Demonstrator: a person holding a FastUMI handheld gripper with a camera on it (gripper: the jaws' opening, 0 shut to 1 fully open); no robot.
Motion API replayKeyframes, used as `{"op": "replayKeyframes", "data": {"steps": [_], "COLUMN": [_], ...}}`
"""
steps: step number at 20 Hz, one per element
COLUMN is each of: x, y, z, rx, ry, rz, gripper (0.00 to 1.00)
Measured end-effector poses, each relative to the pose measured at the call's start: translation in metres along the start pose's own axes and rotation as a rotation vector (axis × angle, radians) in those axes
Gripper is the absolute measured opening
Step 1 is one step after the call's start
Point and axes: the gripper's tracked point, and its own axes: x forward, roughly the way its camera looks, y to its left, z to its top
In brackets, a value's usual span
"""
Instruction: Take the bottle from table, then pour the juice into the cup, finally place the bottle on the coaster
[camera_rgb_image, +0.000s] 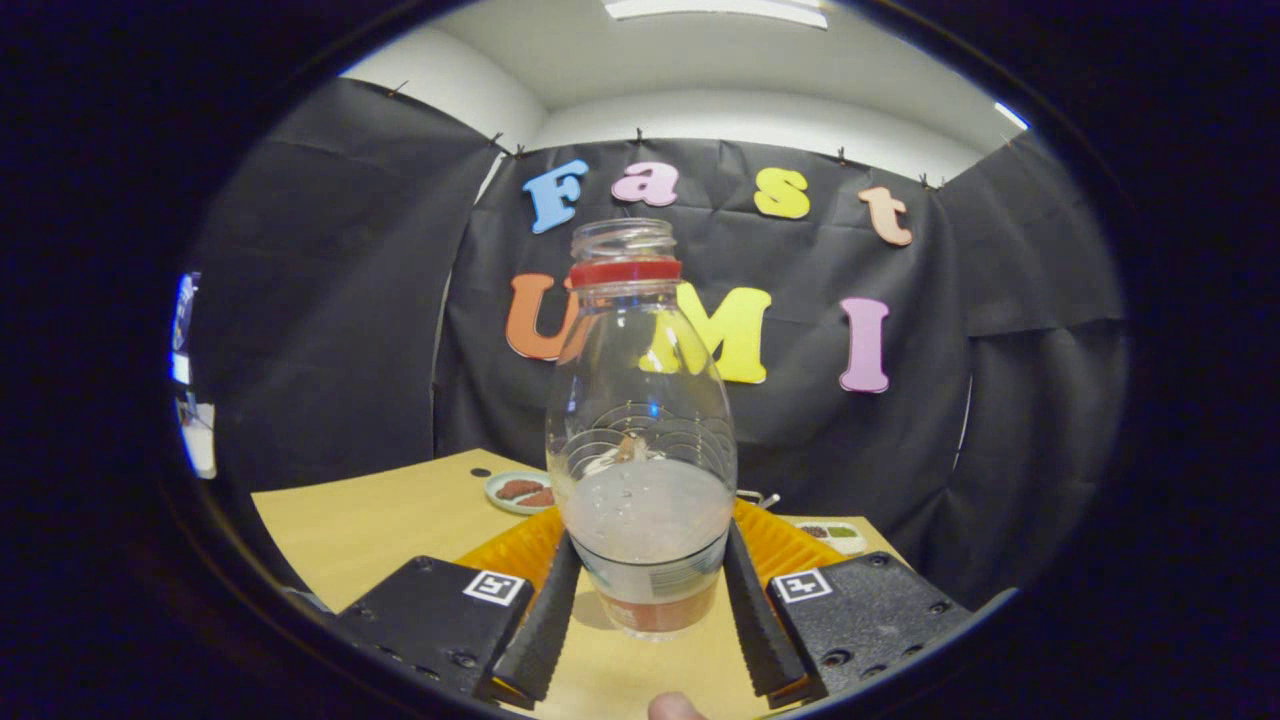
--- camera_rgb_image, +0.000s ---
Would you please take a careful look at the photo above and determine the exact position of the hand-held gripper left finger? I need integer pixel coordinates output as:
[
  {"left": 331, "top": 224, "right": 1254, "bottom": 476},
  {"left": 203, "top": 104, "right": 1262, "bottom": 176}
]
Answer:
[{"left": 335, "top": 505, "right": 584, "bottom": 709}]

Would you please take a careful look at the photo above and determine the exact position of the pale green plate with food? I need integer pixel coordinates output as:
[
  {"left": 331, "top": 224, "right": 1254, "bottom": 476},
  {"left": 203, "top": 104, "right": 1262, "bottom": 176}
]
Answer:
[{"left": 484, "top": 470, "right": 557, "bottom": 517}]

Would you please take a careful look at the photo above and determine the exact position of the black backdrop cloth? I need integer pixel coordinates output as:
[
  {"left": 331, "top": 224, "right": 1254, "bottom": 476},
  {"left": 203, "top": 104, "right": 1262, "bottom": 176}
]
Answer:
[{"left": 185, "top": 78, "right": 1131, "bottom": 611}]

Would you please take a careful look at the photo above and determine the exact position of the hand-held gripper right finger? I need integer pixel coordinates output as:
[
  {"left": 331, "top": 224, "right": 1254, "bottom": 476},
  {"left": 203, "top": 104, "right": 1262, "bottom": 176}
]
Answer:
[{"left": 724, "top": 498, "right": 976, "bottom": 703}]

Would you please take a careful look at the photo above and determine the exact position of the white divided condiment tray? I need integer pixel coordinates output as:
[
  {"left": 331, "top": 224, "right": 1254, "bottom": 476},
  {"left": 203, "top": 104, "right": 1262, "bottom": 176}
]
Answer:
[{"left": 795, "top": 520, "right": 868, "bottom": 558}]

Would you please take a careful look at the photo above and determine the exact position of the large ceiling light panel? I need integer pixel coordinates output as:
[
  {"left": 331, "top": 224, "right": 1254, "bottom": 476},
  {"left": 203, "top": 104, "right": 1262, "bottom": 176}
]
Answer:
[{"left": 602, "top": 0, "right": 830, "bottom": 30}]

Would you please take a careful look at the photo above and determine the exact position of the clear plastic juice bottle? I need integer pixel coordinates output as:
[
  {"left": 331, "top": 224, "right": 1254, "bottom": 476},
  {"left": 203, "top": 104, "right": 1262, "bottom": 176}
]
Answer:
[{"left": 545, "top": 217, "right": 739, "bottom": 642}]

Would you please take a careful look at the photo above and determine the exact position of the wooden table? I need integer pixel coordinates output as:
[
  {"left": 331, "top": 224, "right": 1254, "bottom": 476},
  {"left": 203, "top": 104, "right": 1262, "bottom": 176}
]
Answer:
[{"left": 250, "top": 448, "right": 913, "bottom": 720}]

